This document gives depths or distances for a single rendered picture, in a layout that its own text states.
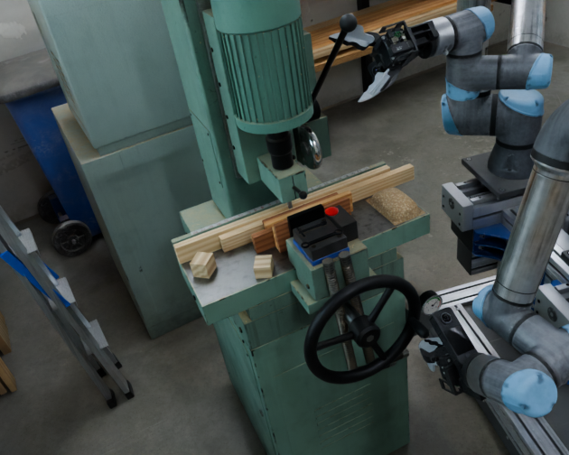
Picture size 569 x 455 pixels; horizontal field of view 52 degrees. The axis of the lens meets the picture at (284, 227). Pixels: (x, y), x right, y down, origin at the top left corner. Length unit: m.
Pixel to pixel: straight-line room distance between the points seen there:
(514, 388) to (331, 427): 0.85
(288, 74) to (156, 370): 1.57
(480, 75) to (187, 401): 1.58
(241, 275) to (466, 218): 0.72
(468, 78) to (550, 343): 0.60
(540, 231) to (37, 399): 2.07
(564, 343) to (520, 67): 0.59
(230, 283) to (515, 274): 0.61
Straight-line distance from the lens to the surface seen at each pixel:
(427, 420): 2.14
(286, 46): 1.20
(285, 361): 1.51
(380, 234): 1.40
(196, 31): 1.40
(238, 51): 1.20
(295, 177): 1.35
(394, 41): 1.24
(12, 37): 3.45
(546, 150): 1.02
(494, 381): 1.07
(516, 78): 1.37
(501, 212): 1.80
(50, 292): 2.04
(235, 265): 1.37
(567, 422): 1.94
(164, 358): 2.50
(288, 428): 1.70
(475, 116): 1.69
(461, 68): 1.37
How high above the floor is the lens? 1.74
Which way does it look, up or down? 35 degrees down
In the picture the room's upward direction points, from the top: 10 degrees counter-clockwise
